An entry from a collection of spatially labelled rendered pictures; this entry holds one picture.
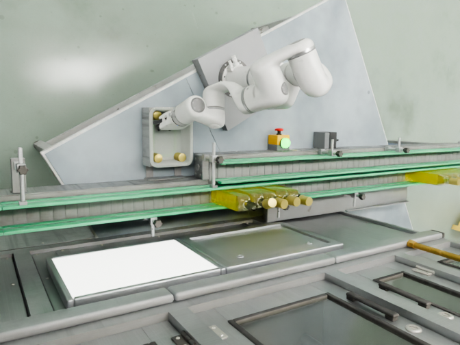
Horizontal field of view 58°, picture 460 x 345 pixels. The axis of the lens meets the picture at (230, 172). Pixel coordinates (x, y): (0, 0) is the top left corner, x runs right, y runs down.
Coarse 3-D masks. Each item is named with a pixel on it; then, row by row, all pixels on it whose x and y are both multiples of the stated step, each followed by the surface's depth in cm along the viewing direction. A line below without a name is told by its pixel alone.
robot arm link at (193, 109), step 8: (192, 96) 135; (184, 104) 135; (192, 104) 133; (200, 104) 135; (176, 112) 140; (184, 112) 135; (192, 112) 133; (200, 112) 134; (208, 112) 136; (216, 112) 137; (224, 112) 140; (184, 120) 139; (192, 120) 139; (200, 120) 137; (208, 120) 137; (216, 120) 137; (224, 120) 139; (216, 128) 141
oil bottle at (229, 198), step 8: (216, 192) 160; (224, 192) 156; (232, 192) 155; (216, 200) 160; (224, 200) 156; (232, 200) 150; (240, 200) 147; (248, 200) 148; (232, 208) 151; (240, 208) 147
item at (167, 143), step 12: (156, 108) 152; (168, 108) 155; (156, 132) 161; (168, 132) 164; (180, 132) 166; (192, 132) 161; (156, 144) 162; (168, 144) 164; (180, 144) 167; (192, 144) 162; (168, 156) 165; (192, 156) 162
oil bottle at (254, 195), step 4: (236, 188) 161; (240, 188) 161; (244, 188) 161; (240, 192) 156; (244, 192) 154; (248, 192) 153; (252, 192) 153; (256, 192) 153; (260, 192) 153; (252, 196) 150; (256, 196) 150; (260, 196) 151; (252, 200) 150; (256, 200) 150
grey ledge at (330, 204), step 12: (360, 192) 209; (372, 192) 214; (384, 192) 219; (396, 192) 224; (300, 204) 189; (312, 204) 193; (324, 204) 197; (336, 204) 202; (348, 204) 206; (360, 204) 210; (372, 204) 215; (384, 204) 220; (264, 216) 182; (276, 216) 183; (288, 216) 187; (300, 216) 190
